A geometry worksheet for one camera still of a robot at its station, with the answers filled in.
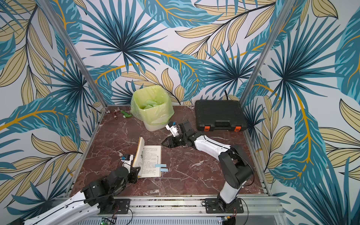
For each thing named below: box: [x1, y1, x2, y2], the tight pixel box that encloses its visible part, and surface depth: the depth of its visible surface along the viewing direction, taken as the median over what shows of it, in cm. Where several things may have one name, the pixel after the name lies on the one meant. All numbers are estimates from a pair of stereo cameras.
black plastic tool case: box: [194, 99, 248, 132], surface depth 106 cm
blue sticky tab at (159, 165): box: [155, 163, 167, 168], surface depth 88 cm
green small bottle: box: [120, 110, 132, 119], surface depth 113 cm
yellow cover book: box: [132, 136, 162, 179], surface depth 87 cm
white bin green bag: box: [130, 84, 175, 132], surface depth 95 cm
